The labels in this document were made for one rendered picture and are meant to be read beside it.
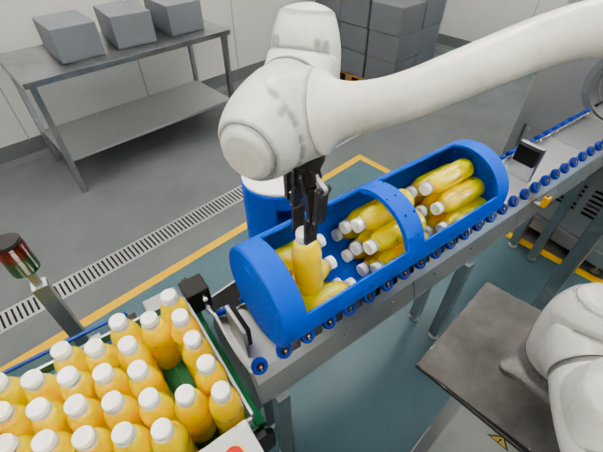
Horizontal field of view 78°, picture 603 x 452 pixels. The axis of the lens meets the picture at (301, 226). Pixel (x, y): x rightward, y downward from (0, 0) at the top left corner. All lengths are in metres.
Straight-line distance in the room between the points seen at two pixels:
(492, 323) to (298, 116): 0.86
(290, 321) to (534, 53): 0.66
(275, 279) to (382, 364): 1.37
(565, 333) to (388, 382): 1.32
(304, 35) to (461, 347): 0.81
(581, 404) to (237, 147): 0.65
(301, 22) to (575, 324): 0.71
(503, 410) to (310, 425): 1.14
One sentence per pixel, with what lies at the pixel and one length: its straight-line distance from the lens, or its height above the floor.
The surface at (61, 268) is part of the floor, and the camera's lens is 2.90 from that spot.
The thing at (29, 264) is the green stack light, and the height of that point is 1.19.
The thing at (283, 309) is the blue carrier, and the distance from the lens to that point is 0.85.
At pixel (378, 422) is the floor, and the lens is 2.01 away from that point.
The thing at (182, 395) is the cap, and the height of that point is 1.10.
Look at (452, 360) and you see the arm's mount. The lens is 1.03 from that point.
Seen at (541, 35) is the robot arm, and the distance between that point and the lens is 0.53.
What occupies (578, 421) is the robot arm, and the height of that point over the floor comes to 1.25.
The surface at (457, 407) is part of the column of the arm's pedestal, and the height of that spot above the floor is 0.84.
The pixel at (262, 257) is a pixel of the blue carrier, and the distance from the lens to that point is 0.86.
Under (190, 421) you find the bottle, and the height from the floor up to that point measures 1.04.
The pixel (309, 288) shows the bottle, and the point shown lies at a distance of 0.92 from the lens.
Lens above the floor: 1.88
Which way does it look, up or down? 44 degrees down
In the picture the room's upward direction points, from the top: straight up
